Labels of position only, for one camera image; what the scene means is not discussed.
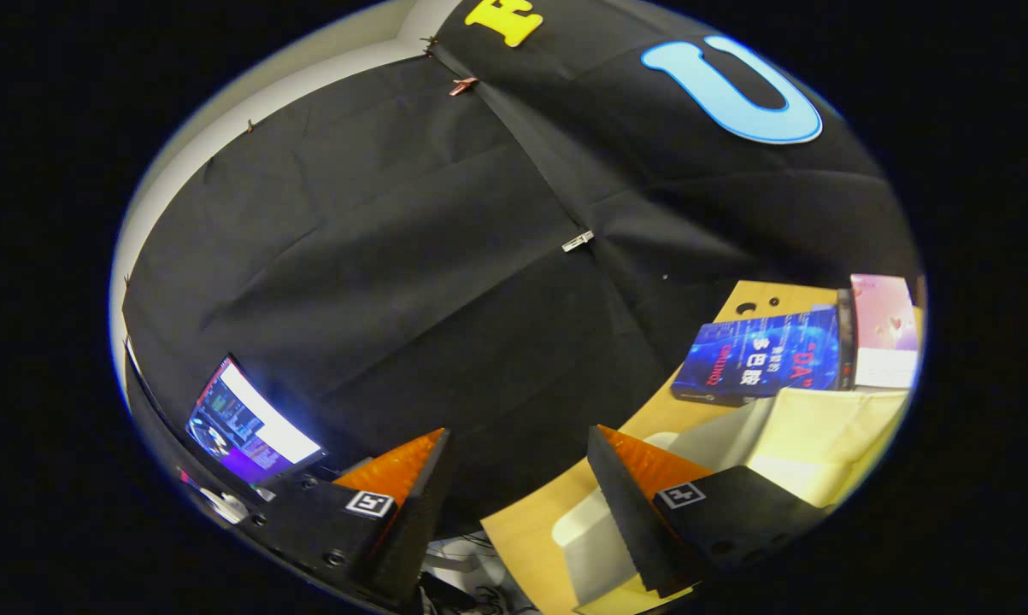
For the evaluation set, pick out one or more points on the copper cloth clip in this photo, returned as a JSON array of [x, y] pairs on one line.
[[462, 85]]

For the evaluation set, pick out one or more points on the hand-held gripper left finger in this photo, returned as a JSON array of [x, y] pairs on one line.
[[411, 530]]

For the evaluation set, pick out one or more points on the black backdrop cloth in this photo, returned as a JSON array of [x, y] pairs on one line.
[[394, 256]]

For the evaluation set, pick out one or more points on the dark book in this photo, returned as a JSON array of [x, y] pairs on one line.
[[845, 342]]

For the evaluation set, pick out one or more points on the pink book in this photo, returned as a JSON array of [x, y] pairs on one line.
[[881, 316]]

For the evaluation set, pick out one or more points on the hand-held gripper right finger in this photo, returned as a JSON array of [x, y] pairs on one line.
[[633, 530]]

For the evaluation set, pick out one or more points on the blue book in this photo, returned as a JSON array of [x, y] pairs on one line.
[[761, 350]]

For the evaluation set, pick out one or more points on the silver cloth clip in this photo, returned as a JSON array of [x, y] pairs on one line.
[[578, 241]]

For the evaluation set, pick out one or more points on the cream fabric storage box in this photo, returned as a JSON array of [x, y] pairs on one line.
[[821, 436]]

